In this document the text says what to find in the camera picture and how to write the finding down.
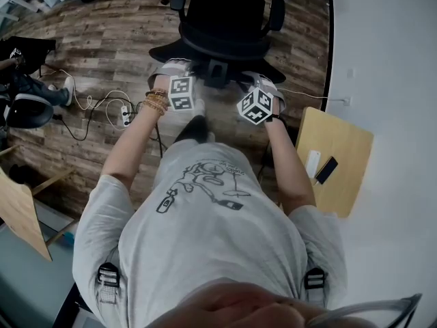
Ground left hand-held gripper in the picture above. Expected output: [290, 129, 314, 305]
[146, 57, 196, 113]

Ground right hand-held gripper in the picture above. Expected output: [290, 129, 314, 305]
[236, 72, 287, 126]

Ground black mesh office chair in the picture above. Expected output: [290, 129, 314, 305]
[148, 0, 287, 89]

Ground person's right forearm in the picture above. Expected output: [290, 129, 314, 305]
[264, 115, 318, 217]

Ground person's left forearm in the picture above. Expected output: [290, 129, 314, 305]
[100, 93, 171, 185]

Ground person's black trousers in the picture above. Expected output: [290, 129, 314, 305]
[175, 113, 212, 146]

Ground white power strip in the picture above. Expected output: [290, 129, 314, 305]
[119, 104, 133, 128]

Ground white power bank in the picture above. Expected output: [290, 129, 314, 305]
[305, 149, 322, 180]

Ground black baseboard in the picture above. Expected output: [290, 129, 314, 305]
[311, 0, 335, 113]

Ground black smartphone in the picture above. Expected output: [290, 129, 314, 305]
[313, 155, 339, 186]

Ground wooden side table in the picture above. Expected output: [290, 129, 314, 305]
[294, 106, 376, 219]

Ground person in white shirt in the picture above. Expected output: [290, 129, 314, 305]
[72, 137, 348, 328]

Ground wooden trestle table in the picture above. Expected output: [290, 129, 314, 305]
[0, 167, 79, 263]

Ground person's face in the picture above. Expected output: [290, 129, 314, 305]
[146, 277, 310, 328]

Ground clear eyeglasses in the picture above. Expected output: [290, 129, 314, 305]
[307, 292, 424, 328]

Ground beaded wrist bracelet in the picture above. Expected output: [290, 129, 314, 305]
[142, 88, 171, 117]

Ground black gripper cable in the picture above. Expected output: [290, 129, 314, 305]
[154, 120, 164, 159]

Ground looped white floor cable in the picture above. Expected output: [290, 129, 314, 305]
[40, 68, 138, 130]

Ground black floor cable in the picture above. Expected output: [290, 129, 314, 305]
[50, 96, 144, 142]

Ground grey harness strap buckle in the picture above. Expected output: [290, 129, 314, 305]
[302, 266, 328, 301]
[97, 262, 121, 304]

